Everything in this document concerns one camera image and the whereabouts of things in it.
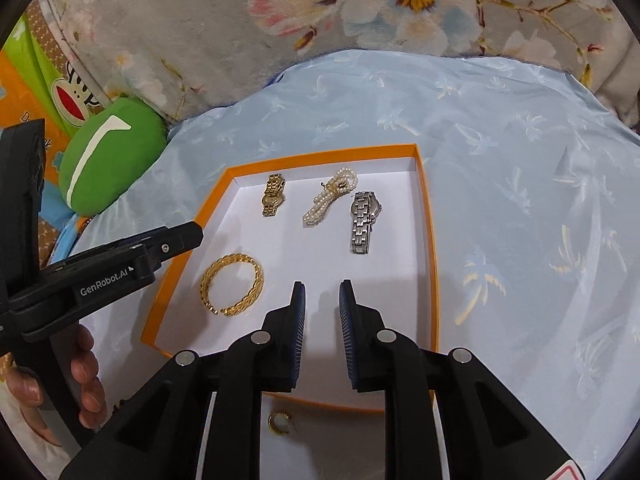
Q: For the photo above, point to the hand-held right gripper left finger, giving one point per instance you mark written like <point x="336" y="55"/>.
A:
<point x="298" y="320"/>

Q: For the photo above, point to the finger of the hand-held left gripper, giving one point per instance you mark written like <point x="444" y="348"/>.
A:
<point x="165" y="242"/>

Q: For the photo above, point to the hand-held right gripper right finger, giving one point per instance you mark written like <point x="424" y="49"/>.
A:
<point x="346" y="320"/>

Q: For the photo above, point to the orange-rimmed white box lid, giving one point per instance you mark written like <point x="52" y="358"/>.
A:
<point x="320" y="260"/>

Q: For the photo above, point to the silver wristwatch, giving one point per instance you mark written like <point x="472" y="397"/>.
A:
<point x="363" y="220"/>

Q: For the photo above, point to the gold wristwatch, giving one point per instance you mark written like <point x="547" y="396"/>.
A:
<point x="273" y="195"/>

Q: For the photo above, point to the person's left hand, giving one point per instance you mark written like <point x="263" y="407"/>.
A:
<point x="82" y="375"/>

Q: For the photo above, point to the green plush toy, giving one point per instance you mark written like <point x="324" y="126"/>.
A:
<point x="107" y="155"/>

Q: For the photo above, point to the orange green cartoon cloth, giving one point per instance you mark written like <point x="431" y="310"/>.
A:
<point x="30" y="80"/>

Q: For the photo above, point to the light blue palm-print sheet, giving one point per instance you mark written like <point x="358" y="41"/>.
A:
<point x="500" y="185"/>

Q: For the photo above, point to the floral grey blanket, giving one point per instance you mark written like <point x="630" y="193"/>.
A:
<point x="350" y="5"/>

